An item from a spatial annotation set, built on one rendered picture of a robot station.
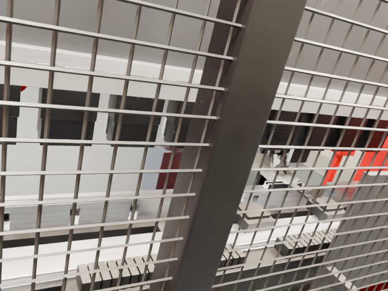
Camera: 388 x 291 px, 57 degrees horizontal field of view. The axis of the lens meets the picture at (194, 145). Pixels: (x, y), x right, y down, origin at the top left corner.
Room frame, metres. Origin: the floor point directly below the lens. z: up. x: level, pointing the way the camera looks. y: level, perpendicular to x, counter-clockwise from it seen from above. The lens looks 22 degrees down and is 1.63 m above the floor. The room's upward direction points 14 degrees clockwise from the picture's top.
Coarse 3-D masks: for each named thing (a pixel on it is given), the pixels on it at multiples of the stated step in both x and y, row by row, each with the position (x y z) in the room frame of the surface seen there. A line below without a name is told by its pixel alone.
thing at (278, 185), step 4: (264, 184) 1.41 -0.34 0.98; (268, 184) 1.39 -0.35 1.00; (276, 184) 1.41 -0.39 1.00; (280, 184) 1.42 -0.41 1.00; (284, 184) 1.43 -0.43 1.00; (288, 184) 1.45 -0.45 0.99; (300, 184) 1.49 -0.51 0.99; (268, 188) 1.39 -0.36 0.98; (276, 188) 1.41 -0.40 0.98; (280, 188) 1.42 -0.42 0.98
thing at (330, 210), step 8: (296, 184) 1.44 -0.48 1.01; (304, 192) 1.38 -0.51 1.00; (312, 200) 1.28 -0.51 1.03; (320, 200) 1.28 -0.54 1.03; (312, 208) 1.26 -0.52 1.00; (320, 208) 1.24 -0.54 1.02; (328, 208) 1.23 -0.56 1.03; (336, 208) 1.25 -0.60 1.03; (328, 216) 1.20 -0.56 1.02; (336, 216) 1.22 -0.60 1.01
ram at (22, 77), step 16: (0, 80) 0.82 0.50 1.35; (16, 80) 0.84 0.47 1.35; (32, 80) 0.86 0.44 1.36; (64, 80) 0.90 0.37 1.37; (80, 80) 0.92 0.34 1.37; (96, 80) 0.94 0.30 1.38; (112, 80) 0.96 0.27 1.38; (176, 80) 1.07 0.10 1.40; (144, 96) 1.02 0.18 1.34; (160, 96) 1.05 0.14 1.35; (176, 96) 1.07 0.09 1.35; (192, 96) 1.10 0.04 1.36; (304, 112) 1.38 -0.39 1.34; (320, 112) 1.42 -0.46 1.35; (384, 112) 1.64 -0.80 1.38
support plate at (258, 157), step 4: (256, 156) 1.67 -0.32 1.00; (260, 156) 1.68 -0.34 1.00; (256, 160) 1.62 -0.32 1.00; (260, 160) 1.64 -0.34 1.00; (264, 160) 1.65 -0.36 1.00; (256, 164) 1.57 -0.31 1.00; (264, 164) 1.60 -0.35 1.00; (268, 164) 1.61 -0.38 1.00; (260, 172) 1.49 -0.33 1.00; (264, 172) 1.50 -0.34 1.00; (268, 172) 1.51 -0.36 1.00; (288, 172) 1.57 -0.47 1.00; (264, 176) 1.47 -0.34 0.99; (268, 176) 1.47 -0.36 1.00; (272, 176) 1.48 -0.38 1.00; (268, 180) 1.44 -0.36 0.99; (272, 180) 1.43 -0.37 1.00
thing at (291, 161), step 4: (292, 152) 1.43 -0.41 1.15; (296, 152) 1.44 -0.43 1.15; (300, 152) 1.45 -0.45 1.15; (304, 152) 1.47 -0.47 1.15; (308, 152) 1.48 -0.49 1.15; (288, 156) 1.44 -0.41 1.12; (292, 156) 1.43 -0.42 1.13; (296, 156) 1.44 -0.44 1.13; (304, 156) 1.47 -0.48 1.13; (288, 160) 1.44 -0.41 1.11; (292, 160) 1.44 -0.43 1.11; (296, 160) 1.45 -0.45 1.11; (304, 160) 1.47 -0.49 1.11; (288, 164) 1.44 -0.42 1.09; (292, 164) 1.45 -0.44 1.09; (296, 164) 1.47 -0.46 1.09; (300, 164) 1.48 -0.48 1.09
